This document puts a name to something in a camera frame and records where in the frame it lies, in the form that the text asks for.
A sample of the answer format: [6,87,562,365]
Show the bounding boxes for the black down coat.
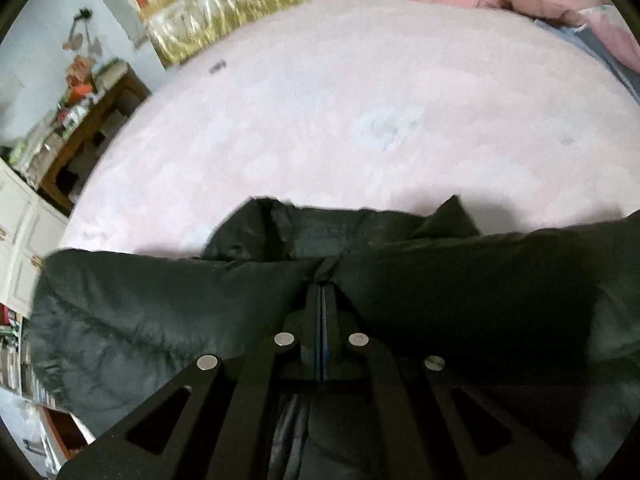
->
[25,195,640,480]

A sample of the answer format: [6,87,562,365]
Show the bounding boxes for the bed with pink sheet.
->
[60,0,640,266]

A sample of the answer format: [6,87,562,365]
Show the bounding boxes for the light blue cloth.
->
[532,5,636,91]

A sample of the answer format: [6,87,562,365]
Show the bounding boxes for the bookshelf with books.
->
[0,305,96,466]

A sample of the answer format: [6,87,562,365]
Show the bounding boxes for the tree print curtain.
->
[117,0,386,67]

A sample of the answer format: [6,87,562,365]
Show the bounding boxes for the white cabinet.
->
[0,162,71,318]

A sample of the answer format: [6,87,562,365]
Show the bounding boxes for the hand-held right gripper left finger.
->
[57,282,325,480]

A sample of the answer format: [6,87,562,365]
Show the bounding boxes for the wooden desk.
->
[37,67,153,213]

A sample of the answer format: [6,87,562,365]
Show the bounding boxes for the pink and white pillow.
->
[580,7,640,73]

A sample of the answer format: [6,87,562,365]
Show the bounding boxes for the pile of desk clutter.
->
[7,55,128,186]

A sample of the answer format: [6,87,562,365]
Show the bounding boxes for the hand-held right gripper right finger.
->
[324,282,583,480]

